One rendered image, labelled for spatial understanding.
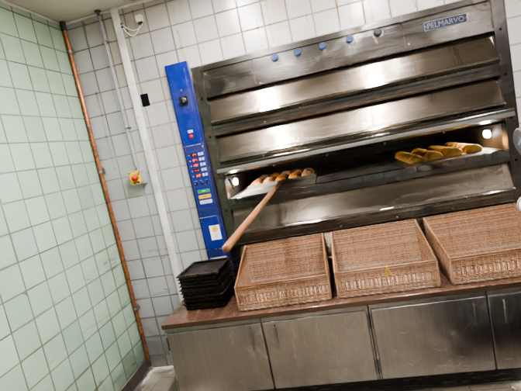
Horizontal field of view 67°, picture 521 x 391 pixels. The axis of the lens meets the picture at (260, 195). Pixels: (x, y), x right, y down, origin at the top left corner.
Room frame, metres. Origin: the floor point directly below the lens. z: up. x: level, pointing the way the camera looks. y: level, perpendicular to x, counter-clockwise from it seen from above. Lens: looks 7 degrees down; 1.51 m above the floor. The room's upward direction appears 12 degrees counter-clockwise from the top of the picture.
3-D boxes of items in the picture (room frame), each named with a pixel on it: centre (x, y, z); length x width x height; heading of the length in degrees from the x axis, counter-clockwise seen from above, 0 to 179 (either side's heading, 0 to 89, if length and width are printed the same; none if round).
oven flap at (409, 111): (2.56, -0.66, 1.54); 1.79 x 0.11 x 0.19; 79
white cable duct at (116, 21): (2.81, 0.71, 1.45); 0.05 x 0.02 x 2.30; 79
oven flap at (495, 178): (2.56, -0.66, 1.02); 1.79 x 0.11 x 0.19; 79
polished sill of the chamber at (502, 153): (2.58, -0.66, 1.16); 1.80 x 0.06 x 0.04; 79
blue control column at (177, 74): (3.67, 0.20, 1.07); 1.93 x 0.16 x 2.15; 169
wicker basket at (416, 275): (2.29, -0.63, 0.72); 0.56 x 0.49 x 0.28; 78
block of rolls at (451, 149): (2.88, -1.31, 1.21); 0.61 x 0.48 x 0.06; 169
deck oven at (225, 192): (3.50, -0.76, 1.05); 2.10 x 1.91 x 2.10; 79
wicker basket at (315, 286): (2.41, -0.05, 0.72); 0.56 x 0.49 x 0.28; 80
